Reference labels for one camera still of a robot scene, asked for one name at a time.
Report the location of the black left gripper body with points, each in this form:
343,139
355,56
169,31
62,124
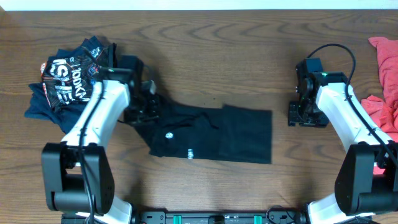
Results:
143,110

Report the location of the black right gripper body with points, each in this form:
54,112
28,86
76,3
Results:
308,115

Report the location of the plain black t-shirt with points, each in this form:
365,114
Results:
221,134

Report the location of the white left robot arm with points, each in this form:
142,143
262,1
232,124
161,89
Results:
76,172

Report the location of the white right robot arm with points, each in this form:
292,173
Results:
366,184

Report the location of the red cloth garment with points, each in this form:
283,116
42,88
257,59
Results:
384,111

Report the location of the black graphic print shirt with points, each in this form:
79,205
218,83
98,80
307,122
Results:
68,77

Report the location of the folded navy blue shirt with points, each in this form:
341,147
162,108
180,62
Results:
67,115

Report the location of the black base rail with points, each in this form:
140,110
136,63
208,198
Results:
274,215

